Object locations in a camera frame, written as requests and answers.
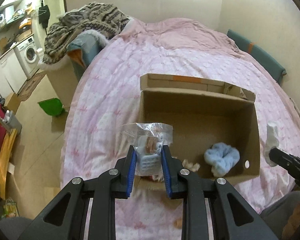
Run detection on wooden yellow chair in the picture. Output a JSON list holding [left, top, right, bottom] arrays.
[[0, 129, 17, 200]]

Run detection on clear plastic accessory bag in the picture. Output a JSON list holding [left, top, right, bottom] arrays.
[[122, 122, 173, 177]]

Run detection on teal cushion with orange stripe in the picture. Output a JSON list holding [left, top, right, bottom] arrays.
[[227, 29, 287, 85]]

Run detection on grey small bin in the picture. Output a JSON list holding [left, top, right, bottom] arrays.
[[4, 110, 22, 135]]

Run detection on white washing machine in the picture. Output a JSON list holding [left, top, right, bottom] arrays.
[[14, 35, 39, 80]]

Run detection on brown patterned knit blanket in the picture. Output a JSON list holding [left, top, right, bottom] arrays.
[[42, 2, 131, 65]]

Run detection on open cardboard box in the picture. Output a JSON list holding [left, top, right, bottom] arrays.
[[139, 74, 260, 185]]

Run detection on cream lace scrunchie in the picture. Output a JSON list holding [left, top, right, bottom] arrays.
[[182, 159, 200, 172]]

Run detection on pink patterned quilt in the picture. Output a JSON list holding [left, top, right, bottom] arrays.
[[61, 18, 300, 239]]

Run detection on peach soft tube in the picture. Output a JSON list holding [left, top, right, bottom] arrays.
[[174, 218, 183, 229]]

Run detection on white kitchen cabinets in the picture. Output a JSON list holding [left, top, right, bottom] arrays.
[[0, 49, 27, 98]]

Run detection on beige laundry box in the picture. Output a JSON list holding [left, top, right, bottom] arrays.
[[38, 55, 78, 111]]

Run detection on blue fur-trimmed jacket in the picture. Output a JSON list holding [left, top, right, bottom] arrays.
[[67, 29, 109, 80]]

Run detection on white cloth bow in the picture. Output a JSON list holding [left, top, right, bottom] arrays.
[[263, 122, 280, 167]]

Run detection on brown door mat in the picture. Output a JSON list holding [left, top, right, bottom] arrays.
[[18, 71, 46, 101]]

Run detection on dark hanging garment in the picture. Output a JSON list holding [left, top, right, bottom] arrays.
[[38, 5, 50, 29]]

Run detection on light blue fluffy scrunchie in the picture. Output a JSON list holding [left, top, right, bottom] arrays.
[[204, 142, 240, 177]]

